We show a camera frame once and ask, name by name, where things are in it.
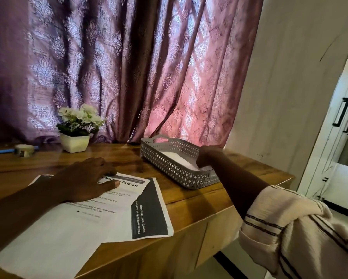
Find person's right forearm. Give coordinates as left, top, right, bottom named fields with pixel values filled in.
left=214, top=154, right=271, bottom=220

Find paper sheet with black band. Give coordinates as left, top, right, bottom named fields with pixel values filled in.
left=103, top=178, right=174, bottom=243

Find white flowers in white pot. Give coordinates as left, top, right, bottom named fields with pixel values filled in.
left=56, top=104, right=106, bottom=154

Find grey perforated plastic basket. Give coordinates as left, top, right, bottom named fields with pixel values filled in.
left=140, top=135, right=221, bottom=190

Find white printed paper sheet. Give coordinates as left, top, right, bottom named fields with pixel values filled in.
left=0, top=172, right=151, bottom=279

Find white wardrobe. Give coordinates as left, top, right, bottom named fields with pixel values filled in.
left=297, top=35, right=348, bottom=220

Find wooden desk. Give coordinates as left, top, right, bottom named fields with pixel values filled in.
left=0, top=142, right=295, bottom=279

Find roll of tape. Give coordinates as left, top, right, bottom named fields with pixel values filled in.
left=15, top=144, right=36, bottom=157

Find person's left hand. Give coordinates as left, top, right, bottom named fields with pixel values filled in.
left=50, top=157, right=121, bottom=204

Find cream striped sleeve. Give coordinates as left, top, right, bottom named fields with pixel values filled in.
left=239, top=185, right=348, bottom=279

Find person's left forearm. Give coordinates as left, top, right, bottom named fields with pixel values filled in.
left=0, top=177, right=65, bottom=260

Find purple patterned curtain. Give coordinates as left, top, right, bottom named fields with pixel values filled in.
left=0, top=0, right=264, bottom=148

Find person's right hand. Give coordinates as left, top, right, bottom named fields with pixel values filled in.
left=195, top=146, right=225, bottom=169

